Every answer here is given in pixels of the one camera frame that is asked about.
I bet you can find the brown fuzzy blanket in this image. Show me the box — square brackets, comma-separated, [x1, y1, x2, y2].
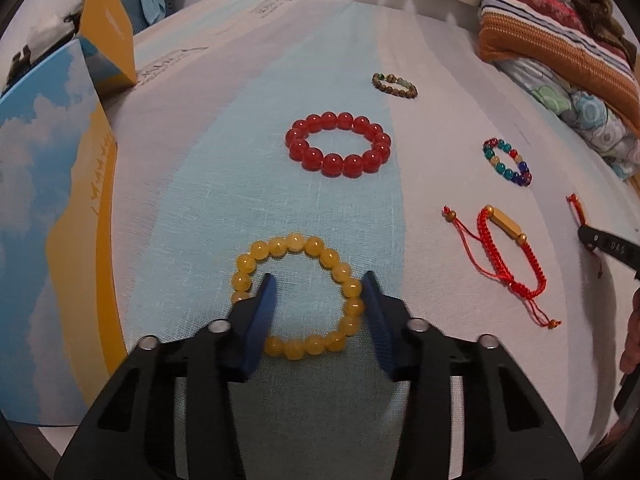
[550, 0, 638, 61]

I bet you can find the yellow bead bracelet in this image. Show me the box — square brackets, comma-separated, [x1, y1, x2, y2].
[230, 233, 367, 361]

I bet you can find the striped pillow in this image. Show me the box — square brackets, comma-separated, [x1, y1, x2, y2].
[477, 0, 640, 126]

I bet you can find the red cord bracelet gold tube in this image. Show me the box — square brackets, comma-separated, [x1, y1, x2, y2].
[442, 204, 563, 332]

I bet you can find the floral quilt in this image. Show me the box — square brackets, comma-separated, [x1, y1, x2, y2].
[500, 55, 640, 181]

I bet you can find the white plastic bag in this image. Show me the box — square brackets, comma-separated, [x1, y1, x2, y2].
[22, 10, 83, 58]

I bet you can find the red bead bracelet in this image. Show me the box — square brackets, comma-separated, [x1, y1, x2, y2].
[285, 111, 393, 179]

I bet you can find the thin red cord bracelet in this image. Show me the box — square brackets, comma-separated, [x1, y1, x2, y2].
[566, 193, 606, 281]

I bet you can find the multicolour glass bead bracelet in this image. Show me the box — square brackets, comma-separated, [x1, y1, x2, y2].
[482, 137, 534, 188]

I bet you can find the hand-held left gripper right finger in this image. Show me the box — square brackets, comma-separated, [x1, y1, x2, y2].
[361, 270, 585, 480]

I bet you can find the brown bead bracelet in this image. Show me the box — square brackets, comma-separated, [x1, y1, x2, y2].
[371, 72, 419, 101]

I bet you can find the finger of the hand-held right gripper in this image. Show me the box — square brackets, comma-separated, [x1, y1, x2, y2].
[577, 225, 640, 281]

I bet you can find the blue cloth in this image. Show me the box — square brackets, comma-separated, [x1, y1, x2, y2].
[135, 0, 167, 25]

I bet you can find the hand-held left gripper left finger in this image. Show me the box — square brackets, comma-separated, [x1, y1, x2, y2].
[54, 272, 278, 480]

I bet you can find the blue yellow cardboard box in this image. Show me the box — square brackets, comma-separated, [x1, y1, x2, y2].
[0, 0, 138, 426]

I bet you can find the person's right hand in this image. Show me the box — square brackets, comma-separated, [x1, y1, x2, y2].
[619, 287, 640, 376]

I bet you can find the blue suitcase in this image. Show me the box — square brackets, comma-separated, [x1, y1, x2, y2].
[117, 0, 176, 36]

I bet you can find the pale striped bed sheet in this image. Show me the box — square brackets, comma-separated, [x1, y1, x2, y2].
[100, 0, 640, 480]

